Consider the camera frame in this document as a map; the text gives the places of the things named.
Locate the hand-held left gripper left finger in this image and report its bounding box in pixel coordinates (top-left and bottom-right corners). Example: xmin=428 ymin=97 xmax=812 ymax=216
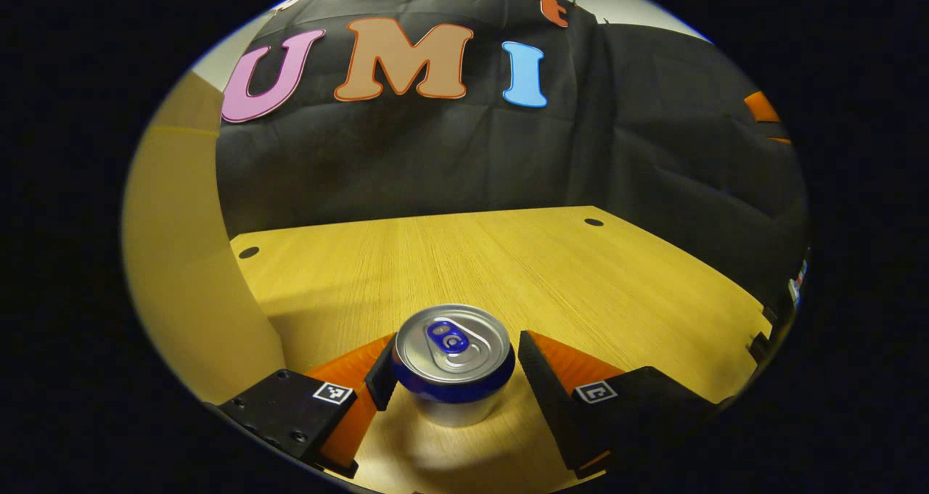
xmin=218 ymin=332 xmax=398 ymax=479

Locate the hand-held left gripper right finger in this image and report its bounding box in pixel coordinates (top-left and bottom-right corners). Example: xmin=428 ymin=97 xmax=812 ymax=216
xmin=517 ymin=330 xmax=727 ymax=479

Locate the silver blue pop can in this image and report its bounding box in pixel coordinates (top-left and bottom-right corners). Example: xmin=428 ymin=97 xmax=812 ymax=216
xmin=392 ymin=304 xmax=516 ymax=428

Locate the wooden desktop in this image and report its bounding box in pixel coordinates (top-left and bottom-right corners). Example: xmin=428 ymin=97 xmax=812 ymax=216
xmin=231 ymin=205 xmax=772 ymax=494

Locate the black backdrop cloth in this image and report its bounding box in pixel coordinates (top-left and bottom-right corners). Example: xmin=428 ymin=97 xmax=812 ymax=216
xmin=216 ymin=0 xmax=810 ymax=306

